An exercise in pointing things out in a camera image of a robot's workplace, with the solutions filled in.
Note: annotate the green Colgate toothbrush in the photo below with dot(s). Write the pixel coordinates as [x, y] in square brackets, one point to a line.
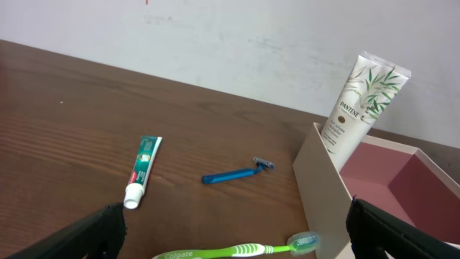
[298, 244]

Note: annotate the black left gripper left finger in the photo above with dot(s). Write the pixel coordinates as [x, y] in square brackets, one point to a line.
[99, 235]

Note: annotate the blue disposable razor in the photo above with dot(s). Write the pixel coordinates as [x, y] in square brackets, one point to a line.
[261, 165]

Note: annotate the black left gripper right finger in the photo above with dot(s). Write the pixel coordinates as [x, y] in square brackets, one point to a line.
[376, 234]

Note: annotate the teal Colgate toothpaste tube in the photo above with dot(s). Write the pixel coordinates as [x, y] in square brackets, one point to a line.
[138, 179]

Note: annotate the white box pink interior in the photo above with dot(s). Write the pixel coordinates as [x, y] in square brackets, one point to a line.
[399, 179]

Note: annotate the white Pantene tube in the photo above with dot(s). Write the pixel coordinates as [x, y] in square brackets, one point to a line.
[372, 84]

